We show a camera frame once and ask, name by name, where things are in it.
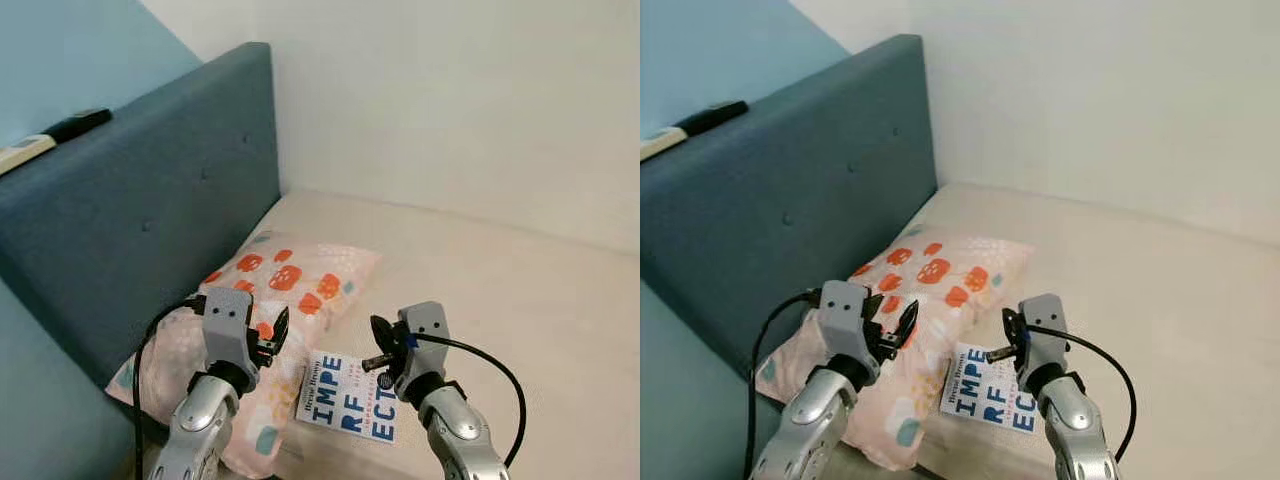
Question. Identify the black remote control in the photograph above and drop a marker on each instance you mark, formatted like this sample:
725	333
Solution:
78	125

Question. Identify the beige mattress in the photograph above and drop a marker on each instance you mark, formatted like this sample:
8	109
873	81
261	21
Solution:
500	300
1160	290

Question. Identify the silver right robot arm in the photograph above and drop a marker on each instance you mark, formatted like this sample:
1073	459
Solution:
460	430
1078	425

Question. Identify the white remote control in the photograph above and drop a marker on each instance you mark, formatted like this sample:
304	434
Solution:
662	143
25	153

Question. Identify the white book with blue letters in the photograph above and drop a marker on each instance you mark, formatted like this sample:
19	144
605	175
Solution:
345	395
985	390

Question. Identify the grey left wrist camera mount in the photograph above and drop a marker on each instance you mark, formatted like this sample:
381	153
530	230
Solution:
228	330
845	320

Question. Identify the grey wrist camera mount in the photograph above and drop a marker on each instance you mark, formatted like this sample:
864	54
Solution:
228	330
1044	335
845	320
424	340

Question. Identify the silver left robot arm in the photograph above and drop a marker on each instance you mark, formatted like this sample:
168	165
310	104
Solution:
810	420
200	425

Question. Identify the teal fabric bed frame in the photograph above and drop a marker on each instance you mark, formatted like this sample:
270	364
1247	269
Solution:
770	210
120	220

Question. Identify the pink pillow with orange spots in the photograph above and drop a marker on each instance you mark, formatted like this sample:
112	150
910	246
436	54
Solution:
300	275
950	265

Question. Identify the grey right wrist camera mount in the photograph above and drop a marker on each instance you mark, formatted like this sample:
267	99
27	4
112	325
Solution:
1044	335
424	340

